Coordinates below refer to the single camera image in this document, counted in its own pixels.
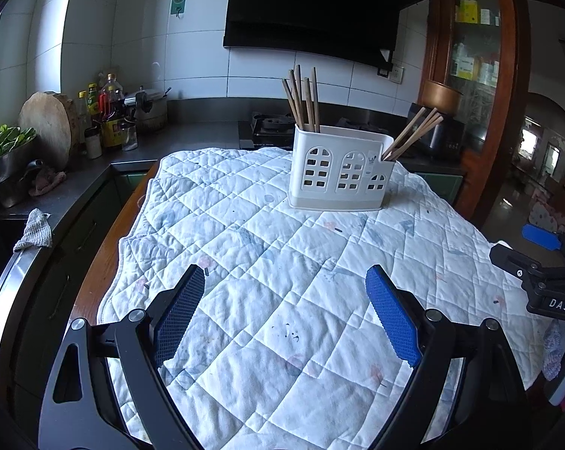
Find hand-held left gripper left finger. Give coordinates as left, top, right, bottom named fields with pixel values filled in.
left=39, top=264, right=207, bottom=450

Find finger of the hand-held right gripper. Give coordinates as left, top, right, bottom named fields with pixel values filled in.
left=521, top=223, right=565, bottom=264
left=489, top=242, right=544, bottom=288

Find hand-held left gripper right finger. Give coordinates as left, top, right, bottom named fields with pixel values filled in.
left=364, top=265, right=531, bottom=450

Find white plastic utensil holder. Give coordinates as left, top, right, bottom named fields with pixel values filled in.
left=288, top=123, right=398, bottom=211

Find bundle of chopsticks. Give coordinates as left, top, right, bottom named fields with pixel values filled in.
left=282, top=64, right=445, bottom=163

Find pink dotted cloth box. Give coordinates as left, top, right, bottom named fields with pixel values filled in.
left=528, top=197, right=562, bottom=233

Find person's patterned clothing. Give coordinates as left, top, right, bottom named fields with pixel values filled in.
left=541, top=319, right=565, bottom=405

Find white quilted mat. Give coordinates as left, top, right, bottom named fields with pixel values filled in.
left=97, top=146, right=552, bottom=450

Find black countertop cooker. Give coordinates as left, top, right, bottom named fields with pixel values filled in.
left=406, top=102, right=466, bottom=160

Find wooden glass door cabinet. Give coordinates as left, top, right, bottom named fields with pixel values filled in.
left=416, top=0, right=531, bottom=226

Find white rag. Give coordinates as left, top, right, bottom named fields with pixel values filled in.
left=14, top=208, right=54, bottom=253

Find copper coloured pot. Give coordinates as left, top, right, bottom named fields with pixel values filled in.
left=420, top=79, right=464, bottom=116

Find steel sink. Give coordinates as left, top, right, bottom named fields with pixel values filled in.
left=0, top=243, right=46, bottom=385

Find glass seasoning shaker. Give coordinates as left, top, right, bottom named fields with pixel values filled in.
left=121, top=119, right=139, bottom=152

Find pink rag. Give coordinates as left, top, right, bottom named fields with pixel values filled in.
left=29, top=169, right=68, bottom=197

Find small white bottle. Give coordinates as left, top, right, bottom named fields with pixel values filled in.
left=84, top=126, right=104, bottom=159

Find dark oil bottle yellow label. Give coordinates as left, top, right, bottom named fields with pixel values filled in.
left=98, top=73, right=126, bottom=151

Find steel pressure cooker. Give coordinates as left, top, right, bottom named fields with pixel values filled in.
left=125, top=87, right=169, bottom=133

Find black glass gas stove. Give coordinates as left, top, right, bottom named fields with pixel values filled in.
left=238, top=111, right=391, bottom=151

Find clear bottle yellow cap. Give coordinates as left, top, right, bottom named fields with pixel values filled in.
left=77, top=91, right=92, bottom=144

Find steel bowl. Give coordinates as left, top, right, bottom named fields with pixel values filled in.
left=0, top=137, right=37, bottom=209

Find round wooden chopping board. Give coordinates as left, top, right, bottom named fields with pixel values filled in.
left=19, top=91, right=78, bottom=172

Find yellow box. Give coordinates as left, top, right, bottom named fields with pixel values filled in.
left=456, top=0, right=480, bottom=24

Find green leafy vegetables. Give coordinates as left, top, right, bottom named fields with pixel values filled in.
left=0, top=124, right=37, bottom=164

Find black range hood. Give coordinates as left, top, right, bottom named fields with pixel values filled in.
left=223, top=0, right=430, bottom=69

